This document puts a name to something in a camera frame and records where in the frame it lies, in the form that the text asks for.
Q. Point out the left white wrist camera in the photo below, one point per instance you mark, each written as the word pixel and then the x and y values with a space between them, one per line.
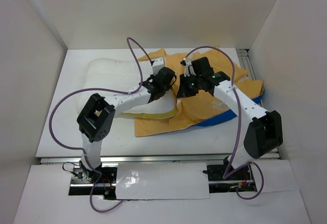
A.
pixel 157 64

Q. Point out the orange pillowcase with blue back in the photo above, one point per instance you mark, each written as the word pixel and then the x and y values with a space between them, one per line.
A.
pixel 202 107

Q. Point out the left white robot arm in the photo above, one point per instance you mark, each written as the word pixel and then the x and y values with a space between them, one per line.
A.
pixel 95 119

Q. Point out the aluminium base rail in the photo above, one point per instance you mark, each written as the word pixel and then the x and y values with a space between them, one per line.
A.
pixel 142 159

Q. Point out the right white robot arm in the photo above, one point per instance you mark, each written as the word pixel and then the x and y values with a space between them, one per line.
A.
pixel 259 131

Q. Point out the white cover plate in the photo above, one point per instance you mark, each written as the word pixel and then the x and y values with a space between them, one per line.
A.
pixel 161 181

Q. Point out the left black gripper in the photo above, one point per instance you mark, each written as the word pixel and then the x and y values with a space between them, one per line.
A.
pixel 167 86

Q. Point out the aluminium side rail frame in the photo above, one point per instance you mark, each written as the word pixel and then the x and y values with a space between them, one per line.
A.
pixel 246 63

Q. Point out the white pillow with yellow edge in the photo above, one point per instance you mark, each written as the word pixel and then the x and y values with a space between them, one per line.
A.
pixel 122 76

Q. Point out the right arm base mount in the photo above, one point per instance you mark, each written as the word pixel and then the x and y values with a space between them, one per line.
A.
pixel 242 180

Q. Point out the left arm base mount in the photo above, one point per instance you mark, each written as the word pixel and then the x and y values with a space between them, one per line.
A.
pixel 81 184

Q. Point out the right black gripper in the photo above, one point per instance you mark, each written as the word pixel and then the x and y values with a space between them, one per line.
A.
pixel 183 91

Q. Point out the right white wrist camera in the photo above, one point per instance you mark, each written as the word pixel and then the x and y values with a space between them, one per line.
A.
pixel 188 68

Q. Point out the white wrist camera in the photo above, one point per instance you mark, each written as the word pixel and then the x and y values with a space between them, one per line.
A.
pixel 188 68
pixel 157 64

